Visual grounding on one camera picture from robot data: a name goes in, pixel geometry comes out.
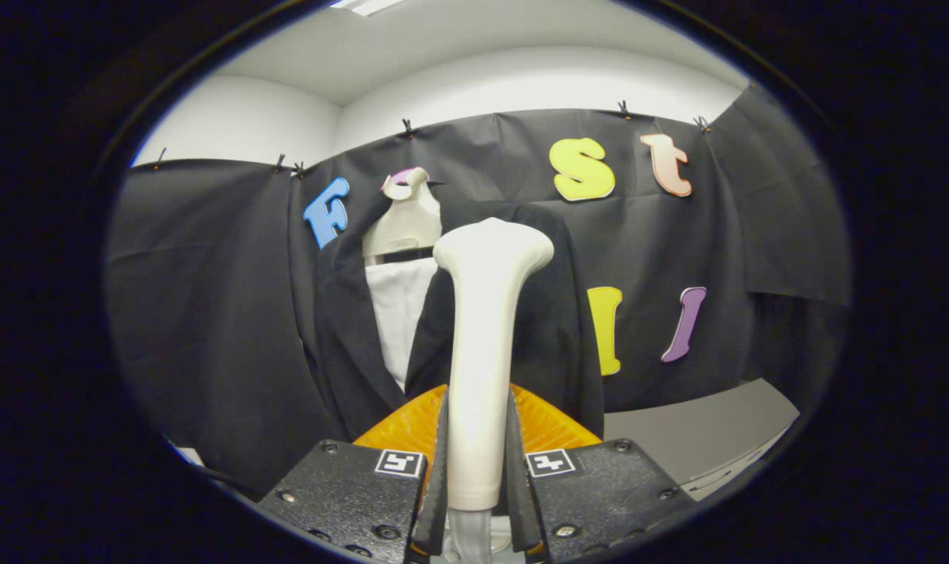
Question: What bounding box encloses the grey cabinet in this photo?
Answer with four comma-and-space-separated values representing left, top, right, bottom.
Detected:
603, 378, 801, 502

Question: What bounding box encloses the black suit jacket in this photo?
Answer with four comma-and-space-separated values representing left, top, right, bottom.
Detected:
313, 196, 607, 443

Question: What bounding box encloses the black backdrop cloth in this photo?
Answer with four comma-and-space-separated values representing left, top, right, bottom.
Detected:
106, 82, 851, 498

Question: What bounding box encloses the white plastic hanger head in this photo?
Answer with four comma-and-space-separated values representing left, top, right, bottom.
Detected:
362, 167, 444, 264

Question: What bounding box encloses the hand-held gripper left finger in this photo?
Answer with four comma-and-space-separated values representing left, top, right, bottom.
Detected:
259, 384, 450, 564

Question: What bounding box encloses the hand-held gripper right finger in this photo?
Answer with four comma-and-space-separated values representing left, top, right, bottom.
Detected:
505, 384, 698, 564

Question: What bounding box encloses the white garment steamer with hose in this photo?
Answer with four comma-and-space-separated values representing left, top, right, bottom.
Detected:
433, 218, 556, 564

